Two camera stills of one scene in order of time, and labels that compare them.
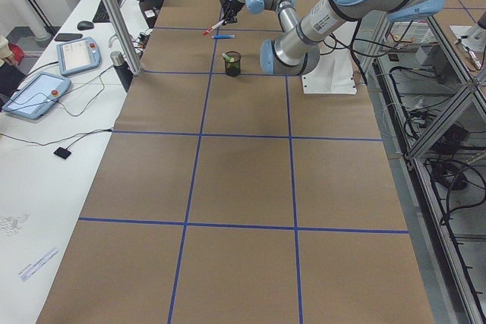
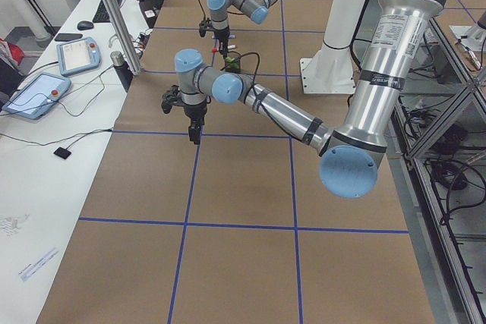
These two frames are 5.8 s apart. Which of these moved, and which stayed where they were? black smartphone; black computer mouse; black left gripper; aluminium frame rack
Moved: black left gripper
Stayed: black smartphone; black computer mouse; aluminium frame rack
